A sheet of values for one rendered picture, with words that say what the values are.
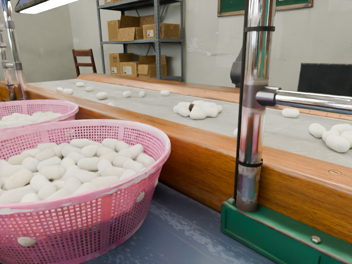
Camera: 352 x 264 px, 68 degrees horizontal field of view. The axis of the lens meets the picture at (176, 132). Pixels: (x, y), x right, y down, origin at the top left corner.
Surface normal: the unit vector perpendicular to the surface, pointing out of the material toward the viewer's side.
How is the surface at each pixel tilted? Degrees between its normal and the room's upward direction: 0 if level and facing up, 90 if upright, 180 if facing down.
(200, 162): 90
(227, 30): 90
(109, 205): 108
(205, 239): 0
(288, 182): 90
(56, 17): 90
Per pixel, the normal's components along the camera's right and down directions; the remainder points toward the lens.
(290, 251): -0.72, 0.22
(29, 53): 0.75, 0.19
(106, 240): 0.60, 0.51
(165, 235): -0.01, -0.95
